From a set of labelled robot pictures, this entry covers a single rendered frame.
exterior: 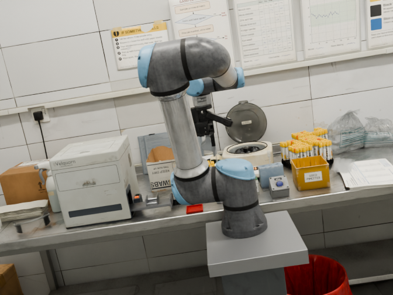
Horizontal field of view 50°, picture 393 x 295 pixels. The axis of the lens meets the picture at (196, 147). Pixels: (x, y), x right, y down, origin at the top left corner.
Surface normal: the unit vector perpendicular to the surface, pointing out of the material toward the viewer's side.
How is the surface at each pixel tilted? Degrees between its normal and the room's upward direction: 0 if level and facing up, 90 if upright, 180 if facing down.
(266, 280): 90
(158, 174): 87
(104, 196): 90
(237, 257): 1
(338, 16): 93
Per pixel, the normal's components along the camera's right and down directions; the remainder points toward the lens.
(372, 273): -0.16, -0.96
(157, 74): -0.11, 0.52
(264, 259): 0.00, 0.25
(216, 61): 0.71, 0.30
